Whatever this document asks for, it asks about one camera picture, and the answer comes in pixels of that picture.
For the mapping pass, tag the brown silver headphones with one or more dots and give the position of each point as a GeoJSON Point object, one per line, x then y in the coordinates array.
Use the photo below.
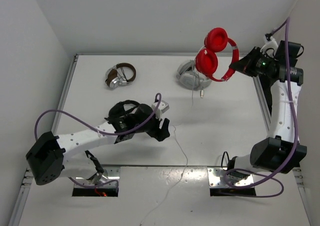
{"type": "Point", "coordinates": [115, 76]}

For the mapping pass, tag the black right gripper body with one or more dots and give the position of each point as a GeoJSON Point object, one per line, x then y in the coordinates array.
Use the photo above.
{"type": "Point", "coordinates": [259, 63]}

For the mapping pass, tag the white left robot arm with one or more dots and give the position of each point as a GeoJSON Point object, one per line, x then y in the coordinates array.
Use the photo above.
{"type": "Point", "coordinates": [68, 155]}

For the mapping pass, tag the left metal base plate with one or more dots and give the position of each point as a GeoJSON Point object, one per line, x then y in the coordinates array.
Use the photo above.
{"type": "Point", "coordinates": [110, 179]}

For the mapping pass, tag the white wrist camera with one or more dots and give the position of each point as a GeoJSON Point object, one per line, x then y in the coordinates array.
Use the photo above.
{"type": "Point", "coordinates": [269, 42]}
{"type": "Point", "coordinates": [160, 108]}

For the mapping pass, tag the metal base plate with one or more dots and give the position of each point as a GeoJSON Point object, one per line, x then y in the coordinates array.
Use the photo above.
{"type": "Point", "coordinates": [216, 178]}
{"type": "Point", "coordinates": [110, 179]}

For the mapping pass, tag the white grey headphones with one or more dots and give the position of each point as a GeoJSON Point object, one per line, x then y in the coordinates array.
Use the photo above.
{"type": "Point", "coordinates": [190, 77]}

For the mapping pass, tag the black headphones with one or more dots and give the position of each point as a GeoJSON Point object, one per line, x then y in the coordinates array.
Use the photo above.
{"type": "Point", "coordinates": [118, 110]}

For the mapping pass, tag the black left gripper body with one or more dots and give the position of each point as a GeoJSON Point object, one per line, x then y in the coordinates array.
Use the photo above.
{"type": "Point", "coordinates": [152, 128]}

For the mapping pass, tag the aluminium table edge rail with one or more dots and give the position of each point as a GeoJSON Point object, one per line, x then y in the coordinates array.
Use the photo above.
{"type": "Point", "coordinates": [27, 177]}

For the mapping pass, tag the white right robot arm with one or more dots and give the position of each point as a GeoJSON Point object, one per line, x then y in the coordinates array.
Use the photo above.
{"type": "Point", "coordinates": [281, 151]}

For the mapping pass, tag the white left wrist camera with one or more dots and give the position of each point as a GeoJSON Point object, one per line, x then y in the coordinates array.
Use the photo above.
{"type": "Point", "coordinates": [160, 108]}

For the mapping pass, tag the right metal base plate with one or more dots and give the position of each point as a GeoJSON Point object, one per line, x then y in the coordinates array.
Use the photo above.
{"type": "Point", "coordinates": [216, 178]}

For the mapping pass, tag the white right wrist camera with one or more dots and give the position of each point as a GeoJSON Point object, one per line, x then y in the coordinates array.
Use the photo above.
{"type": "Point", "coordinates": [269, 42]}

